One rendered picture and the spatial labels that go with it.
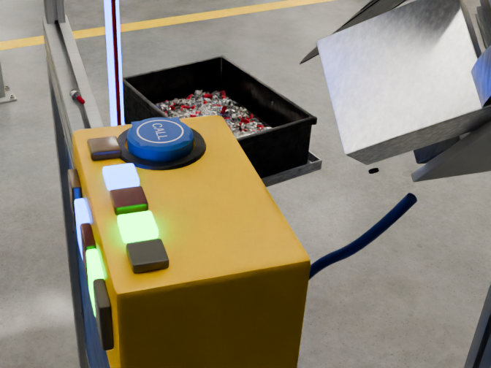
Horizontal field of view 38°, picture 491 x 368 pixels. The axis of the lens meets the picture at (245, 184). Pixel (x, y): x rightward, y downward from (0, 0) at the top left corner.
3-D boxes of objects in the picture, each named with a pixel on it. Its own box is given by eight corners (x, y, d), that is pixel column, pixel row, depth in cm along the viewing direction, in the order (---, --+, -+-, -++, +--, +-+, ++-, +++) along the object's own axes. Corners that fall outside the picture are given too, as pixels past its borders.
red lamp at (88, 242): (99, 288, 40) (96, 244, 38) (88, 289, 40) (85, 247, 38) (93, 263, 41) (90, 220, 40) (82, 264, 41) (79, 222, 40)
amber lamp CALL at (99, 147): (122, 158, 43) (121, 149, 42) (91, 161, 42) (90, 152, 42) (117, 143, 44) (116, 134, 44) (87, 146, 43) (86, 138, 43)
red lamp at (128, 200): (149, 212, 38) (148, 202, 38) (115, 217, 38) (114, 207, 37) (142, 193, 40) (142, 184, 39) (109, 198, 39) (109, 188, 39)
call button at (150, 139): (200, 166, 43) (201, 141, 42) (134, 174, 42) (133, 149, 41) (184, 133, 46) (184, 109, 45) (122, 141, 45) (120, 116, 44)
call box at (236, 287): (296, 399, 41) (316, 255, 36) (121, 440, 38) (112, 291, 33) (217, 234, 54) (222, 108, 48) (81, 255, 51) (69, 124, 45)
